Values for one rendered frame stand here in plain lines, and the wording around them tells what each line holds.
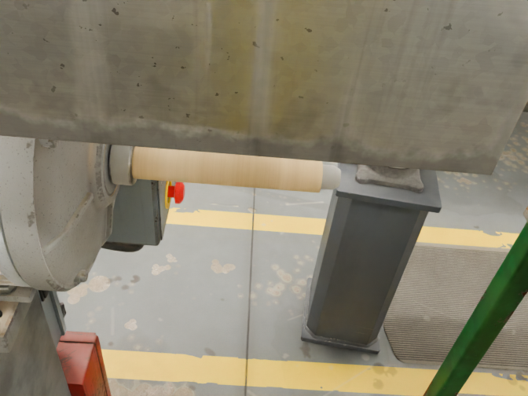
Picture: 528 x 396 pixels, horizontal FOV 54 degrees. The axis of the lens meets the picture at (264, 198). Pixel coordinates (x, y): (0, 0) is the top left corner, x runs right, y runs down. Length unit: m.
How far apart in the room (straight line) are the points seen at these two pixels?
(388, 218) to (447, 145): 1.14
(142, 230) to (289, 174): 0.41
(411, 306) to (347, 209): 0.75
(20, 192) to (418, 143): 0.28
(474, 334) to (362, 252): 0.39
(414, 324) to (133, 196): 1.43
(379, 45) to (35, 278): 0.33
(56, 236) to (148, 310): 1.51
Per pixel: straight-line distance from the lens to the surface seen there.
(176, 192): 0.88
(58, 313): 1.06
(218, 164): 0.49
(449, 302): 2.16
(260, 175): 0.49
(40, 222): 0.43
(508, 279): 1.21
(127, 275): 2.05
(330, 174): 0.50
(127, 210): 0.83
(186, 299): 1.96
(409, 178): 1.44
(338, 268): 1.60
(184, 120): 0.29
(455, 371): 1.47
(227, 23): 0.26
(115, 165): 0.50
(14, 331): 0.59
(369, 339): 1.88
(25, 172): 0.41
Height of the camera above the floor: 1.57
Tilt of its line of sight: 42 degrees down
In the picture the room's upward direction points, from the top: 7 degrees clockwise
